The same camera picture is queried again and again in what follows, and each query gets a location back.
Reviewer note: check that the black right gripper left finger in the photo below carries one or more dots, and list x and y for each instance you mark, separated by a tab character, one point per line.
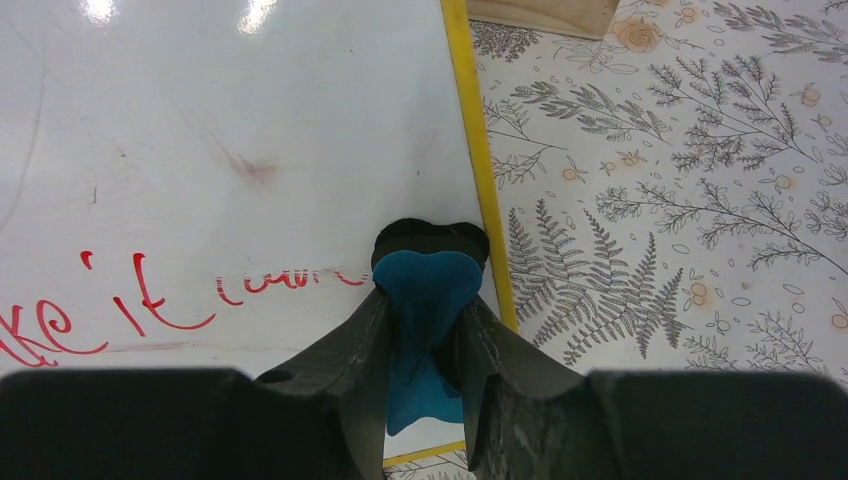
331	423

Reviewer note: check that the yellow framed whiteboard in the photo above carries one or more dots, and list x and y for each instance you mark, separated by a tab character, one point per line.
190	196

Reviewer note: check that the wooden clothes rack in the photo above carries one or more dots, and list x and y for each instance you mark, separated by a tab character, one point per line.
588	19

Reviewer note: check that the blue whiteboard eraser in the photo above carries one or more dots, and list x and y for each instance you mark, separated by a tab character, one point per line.
430	273

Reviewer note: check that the floral table mat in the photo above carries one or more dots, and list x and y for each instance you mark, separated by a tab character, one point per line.
673	194

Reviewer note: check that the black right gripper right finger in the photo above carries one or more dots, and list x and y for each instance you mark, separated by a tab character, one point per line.
526	416

